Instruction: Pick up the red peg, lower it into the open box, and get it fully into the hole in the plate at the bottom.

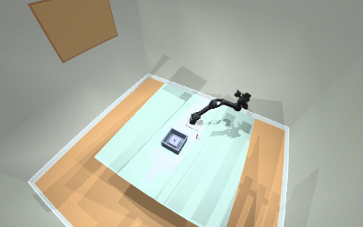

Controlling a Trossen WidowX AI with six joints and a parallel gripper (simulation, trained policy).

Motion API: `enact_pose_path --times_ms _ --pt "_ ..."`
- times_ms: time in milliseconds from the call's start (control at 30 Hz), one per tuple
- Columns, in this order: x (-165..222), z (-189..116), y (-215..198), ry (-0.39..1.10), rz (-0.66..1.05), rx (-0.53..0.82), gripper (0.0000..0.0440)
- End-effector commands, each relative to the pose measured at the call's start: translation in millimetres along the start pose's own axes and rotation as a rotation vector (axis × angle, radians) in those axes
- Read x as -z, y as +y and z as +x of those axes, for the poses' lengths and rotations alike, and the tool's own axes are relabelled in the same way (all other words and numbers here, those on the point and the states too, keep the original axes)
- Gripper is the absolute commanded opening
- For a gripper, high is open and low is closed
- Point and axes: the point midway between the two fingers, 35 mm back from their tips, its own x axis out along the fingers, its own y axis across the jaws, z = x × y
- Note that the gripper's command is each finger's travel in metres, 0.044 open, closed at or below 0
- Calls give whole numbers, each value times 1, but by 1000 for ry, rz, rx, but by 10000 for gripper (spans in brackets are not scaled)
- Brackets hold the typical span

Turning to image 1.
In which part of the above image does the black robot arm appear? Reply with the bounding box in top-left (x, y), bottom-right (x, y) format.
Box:
top-left (189, 93), bottom-right (251, 125)

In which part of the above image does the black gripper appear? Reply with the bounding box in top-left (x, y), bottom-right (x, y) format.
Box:
top-left (235, 90), bottom-right (241, 97)

